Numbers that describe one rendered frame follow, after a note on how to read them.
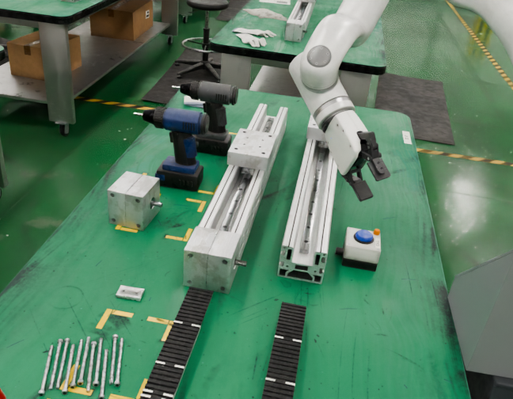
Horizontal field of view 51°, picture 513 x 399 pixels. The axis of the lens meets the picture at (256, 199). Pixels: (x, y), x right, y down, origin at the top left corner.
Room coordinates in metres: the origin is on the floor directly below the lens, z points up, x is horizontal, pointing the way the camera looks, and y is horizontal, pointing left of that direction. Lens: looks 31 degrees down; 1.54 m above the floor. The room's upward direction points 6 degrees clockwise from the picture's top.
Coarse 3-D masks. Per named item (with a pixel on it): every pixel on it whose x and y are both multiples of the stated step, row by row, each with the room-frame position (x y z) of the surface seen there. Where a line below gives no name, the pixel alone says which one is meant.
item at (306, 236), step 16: (304, 160) 1.36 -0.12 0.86; (320, 160) 1.42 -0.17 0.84; (304, 176) 1.26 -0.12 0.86; (320, 176) 1.32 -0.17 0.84; (304, 192) 1.17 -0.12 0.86; (320, 192) 1.25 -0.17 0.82; (304, 208) 1.16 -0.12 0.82; (320, 208) 1.17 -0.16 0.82; (288, 224) 1.02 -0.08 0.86; (304, 224) 1.09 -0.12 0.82; (320, 224) 1.04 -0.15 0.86; (288, 240) 0.96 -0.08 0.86; (304, 240) 1.01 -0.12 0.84; (320, 240) 0.97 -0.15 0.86; (288, 256) 0.95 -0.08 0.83; (304, 256) 0.96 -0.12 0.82; (320, 256) 0.93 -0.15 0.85; (288, 272) 0.95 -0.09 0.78; (304, 272) 0.95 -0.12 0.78; (320, 272) 0.93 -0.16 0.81
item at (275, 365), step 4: (272, 360) 0.66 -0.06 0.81; (268, 364) 0.65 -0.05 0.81; (272, 364) 0.65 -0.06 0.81; (276, 364) 0.66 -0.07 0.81; (280, 364) 0.65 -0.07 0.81; (284, 364) 0.65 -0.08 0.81; (288, 364) 0.66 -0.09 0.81; (292, 364) 0.66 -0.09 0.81; (272, 368) 0.65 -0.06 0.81; (276, 368) 0.65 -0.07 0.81; (280, 368) 0.65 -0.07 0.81; (284, 368) 0.65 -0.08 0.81; (288, 368) 0.65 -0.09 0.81; (292, 368) 0.65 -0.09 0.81; (296, 368) 0.65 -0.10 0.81; (292, 372) 0.64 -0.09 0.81; (296, 372) 0.64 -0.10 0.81
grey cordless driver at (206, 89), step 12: (192, 84) 1.52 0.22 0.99; (204, 84) 1.52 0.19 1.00; (216, 84) 1.52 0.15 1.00; (192, 96) 1.51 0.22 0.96; (204, 96) 1.50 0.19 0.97; (216, 96) 1.50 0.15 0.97; (228, 96) 1.50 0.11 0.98; (204, 108) 1.53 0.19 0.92; (216, 108) 1.51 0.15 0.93; (216, 120) 1.51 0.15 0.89; (216, 132) 1.51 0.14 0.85; (204, 144) 1.49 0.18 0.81; (216, 144) 1.49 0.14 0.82; (228, 144) 1.50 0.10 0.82
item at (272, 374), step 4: (268, 368) 0.64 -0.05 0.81; (268, 372) 0.64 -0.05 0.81; (272, 372) 0.64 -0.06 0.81; (276, 372) 0.64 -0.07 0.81; (280, 372) 0.64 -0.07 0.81; (284, 372) 0.64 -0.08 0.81; (288, 372) 0.64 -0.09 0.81; (268, 376) 0.63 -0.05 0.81; (272, 376) 0.63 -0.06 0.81; (276, 376) 0.63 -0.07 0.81; (280, 376) 0.63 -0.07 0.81; (284, 376) 0.63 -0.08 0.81; (288, 376) 0.63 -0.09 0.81; (292, 376) 0.63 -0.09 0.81; (284, 380) 0.62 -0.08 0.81; (288, 380) 0.62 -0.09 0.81; (292, 380) 0.62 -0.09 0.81
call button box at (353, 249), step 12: (348, 228) 1.07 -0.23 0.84; (348, 240) 1.02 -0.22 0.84; (372, 240) 1.03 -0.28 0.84; (336, 252) 1.03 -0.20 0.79; (348, 252) 1.00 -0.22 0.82; (360, 252) 0.99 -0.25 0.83; (372, 252) 0.99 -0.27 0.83; (348, 264) 1.00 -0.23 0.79; (360, 264) 0.99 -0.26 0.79; (372, 264) 0.99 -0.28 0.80
